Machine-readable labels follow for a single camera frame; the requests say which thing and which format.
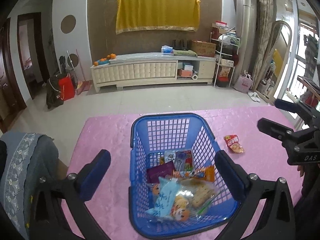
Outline cracker pack green ends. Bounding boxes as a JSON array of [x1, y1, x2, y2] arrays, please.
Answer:
[[180, 179, 225, 217]]

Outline orange small snack packet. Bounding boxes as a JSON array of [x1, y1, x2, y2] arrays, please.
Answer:
[[172, 165, 215, 182]]

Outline blue plastic basket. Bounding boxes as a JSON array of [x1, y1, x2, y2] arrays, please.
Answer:
[[129, 113, 239, 239]]

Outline doublemint gum bottle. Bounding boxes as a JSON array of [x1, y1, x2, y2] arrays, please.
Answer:
[[174, 150, 193, 171]]

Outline light blue cartoon packet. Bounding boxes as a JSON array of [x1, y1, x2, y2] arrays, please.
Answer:
[[145, 177, 195, 222]]

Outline purple cracker packet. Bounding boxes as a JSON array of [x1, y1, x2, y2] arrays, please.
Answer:
[[146, 161, 175, 184]]

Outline red yellow snack packet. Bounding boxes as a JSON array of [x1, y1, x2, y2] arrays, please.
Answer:
[[159, 150, 176, 165]]

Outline right hand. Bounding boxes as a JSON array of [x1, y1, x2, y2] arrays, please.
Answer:
[[297, 165, 305, 178]]

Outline white slippers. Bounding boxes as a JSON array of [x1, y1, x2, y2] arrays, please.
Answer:
[[247, 91, 260, 102]]

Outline arched floor mirror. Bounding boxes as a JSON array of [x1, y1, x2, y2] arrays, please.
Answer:
[[254, 20, 292, 105]]

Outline pink gift bag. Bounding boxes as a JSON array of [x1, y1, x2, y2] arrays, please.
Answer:
[[233, 70, 253, 93]]

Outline white metal shelf rack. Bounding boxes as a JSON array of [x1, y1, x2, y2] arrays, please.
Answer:
[[210, 29, 241, 88]]

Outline pink quilted tablecloth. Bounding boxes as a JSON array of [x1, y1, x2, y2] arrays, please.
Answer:
[[61, 105, 304, 240]]

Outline patterned curtain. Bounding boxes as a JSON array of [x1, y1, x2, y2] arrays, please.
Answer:
[[251, 0, 273, 90]]

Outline cardboard box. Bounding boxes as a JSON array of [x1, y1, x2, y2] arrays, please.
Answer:
[[191, 40, 216, 57]]

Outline black bag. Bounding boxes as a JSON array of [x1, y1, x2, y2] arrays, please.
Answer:
[[46, 74, 63, 109]]

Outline brown wooden door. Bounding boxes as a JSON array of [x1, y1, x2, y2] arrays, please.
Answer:
[[1, 18, 27, 133]]

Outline green folded cloth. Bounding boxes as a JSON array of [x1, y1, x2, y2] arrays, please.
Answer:
[[173, 49, 197, 57]]

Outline standing air conditioner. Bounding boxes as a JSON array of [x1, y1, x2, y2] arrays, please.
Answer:
[[233, 0, 257, 81]]

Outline red bag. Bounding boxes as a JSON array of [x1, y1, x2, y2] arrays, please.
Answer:
[[58, 76, 75, 101]]

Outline blue tissue pack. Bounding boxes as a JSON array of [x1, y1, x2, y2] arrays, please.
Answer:
[[161, 45, 174, 55]]

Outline oranges on plate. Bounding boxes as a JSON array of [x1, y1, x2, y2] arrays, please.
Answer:
[[93, 53, 117, 67]]

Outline cream tv cabinet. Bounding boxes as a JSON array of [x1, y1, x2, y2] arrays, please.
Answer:
[[91, 53, 216, 93]]

